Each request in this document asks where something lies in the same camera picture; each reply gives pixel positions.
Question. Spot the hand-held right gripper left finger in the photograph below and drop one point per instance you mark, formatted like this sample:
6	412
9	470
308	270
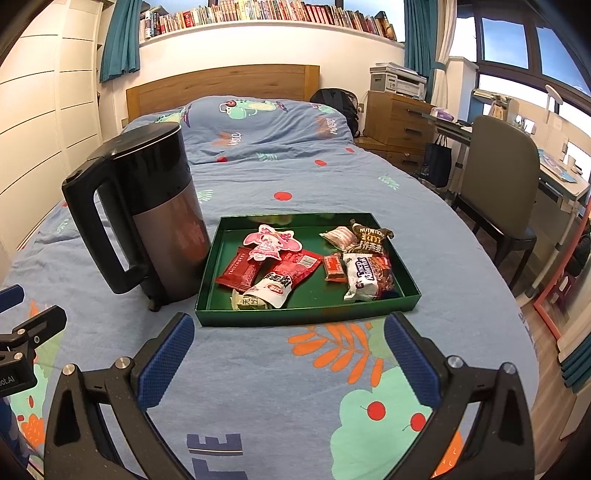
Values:
166	364

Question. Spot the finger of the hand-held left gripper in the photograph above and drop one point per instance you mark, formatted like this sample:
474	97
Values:
11	295
44	323

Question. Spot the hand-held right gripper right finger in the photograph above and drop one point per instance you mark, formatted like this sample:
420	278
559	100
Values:
411	364

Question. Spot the white brown cookie packet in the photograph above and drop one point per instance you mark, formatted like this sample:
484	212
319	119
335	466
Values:
367	277

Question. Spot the small beige candy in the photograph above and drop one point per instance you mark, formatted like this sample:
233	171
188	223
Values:
251	302

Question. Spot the green tray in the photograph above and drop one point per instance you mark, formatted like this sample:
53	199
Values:
314	300

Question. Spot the red square snack packet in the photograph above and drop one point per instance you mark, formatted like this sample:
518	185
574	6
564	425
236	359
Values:
238	272

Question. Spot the small orange candy packet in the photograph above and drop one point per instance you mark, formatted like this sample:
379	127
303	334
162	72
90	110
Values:
334	267

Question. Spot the brown oat snack packet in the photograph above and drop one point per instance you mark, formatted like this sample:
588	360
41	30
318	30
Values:
369	237

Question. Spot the pink striped candy packet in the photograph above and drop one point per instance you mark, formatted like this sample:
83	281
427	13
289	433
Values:
339	237

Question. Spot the long red white snack packet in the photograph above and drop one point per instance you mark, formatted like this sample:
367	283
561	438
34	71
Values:
291	272

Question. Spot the pink cartoon character packet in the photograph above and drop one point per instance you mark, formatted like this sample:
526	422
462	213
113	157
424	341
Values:
268	242

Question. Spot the printed blue blanket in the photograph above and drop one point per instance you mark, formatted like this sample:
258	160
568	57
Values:
286	392

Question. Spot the black electric kettle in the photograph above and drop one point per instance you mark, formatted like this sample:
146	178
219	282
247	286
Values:
171	221

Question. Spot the white wardrobe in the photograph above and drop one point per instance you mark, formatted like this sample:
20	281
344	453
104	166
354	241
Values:
41	115

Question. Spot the grey chair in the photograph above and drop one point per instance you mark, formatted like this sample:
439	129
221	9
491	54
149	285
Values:
498	184

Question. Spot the black shopping bag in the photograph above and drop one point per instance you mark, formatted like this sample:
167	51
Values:
436	161

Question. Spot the wooden dresser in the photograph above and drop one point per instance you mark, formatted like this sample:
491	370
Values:
397	129

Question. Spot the desk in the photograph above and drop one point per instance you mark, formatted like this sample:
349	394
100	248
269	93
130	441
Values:
558	180

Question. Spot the purple tissue box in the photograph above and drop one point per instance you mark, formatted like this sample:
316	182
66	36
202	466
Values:
442	114

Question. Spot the black backpack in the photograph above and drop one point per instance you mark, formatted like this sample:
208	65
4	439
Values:
334	108

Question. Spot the teal curtain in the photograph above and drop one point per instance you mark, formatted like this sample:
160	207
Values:
120	41
418	41

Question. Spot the white printer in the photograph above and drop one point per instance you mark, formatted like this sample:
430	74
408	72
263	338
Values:
399	81

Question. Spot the wooden headboard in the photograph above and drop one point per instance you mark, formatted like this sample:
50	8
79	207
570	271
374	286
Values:
221	85

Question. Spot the white desk lamp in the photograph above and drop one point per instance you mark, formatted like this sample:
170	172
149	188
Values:
554	97

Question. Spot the white sheer curtain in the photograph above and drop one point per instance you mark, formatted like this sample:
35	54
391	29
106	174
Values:
445	50

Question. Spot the dark framed window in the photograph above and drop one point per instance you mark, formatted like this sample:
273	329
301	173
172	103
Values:
508	41

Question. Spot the row of books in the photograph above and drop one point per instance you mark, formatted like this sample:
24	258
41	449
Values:
268	14

